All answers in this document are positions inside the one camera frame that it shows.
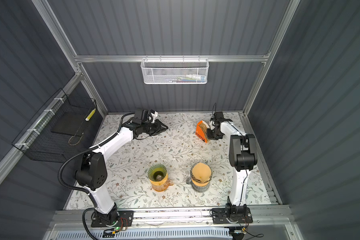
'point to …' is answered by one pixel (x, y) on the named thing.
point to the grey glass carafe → (198, 189)
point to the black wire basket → (61, 129)
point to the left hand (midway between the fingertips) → (168, 127)
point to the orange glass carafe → (162, 188)
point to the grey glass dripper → (197, 181)
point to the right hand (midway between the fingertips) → (212, 137)
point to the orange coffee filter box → (201, 130)
